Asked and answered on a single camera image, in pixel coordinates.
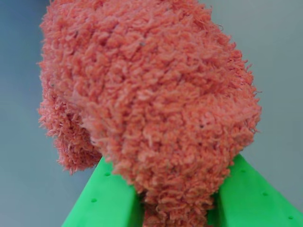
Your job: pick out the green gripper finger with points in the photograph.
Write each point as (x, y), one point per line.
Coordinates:
(255, 203)
(106, 201)

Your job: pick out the fluffy orange cloth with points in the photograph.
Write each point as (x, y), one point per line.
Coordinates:
(146, 101)

